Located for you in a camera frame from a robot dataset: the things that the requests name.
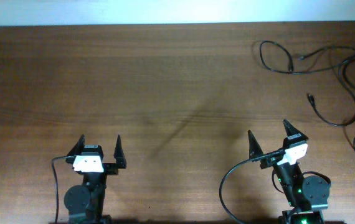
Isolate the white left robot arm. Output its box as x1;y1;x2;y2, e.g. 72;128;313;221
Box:
64;135;127;223

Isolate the black separated usb cable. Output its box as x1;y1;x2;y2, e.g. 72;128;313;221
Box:
306;55;355;128

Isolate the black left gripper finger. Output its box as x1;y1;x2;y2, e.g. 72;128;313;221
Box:
113;135;126;168
67;134;85;156

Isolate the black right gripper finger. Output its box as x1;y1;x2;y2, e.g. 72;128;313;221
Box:
283;119;308;141
248;130;263;159

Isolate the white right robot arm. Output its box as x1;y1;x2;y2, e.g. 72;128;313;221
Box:
248;119;331;224

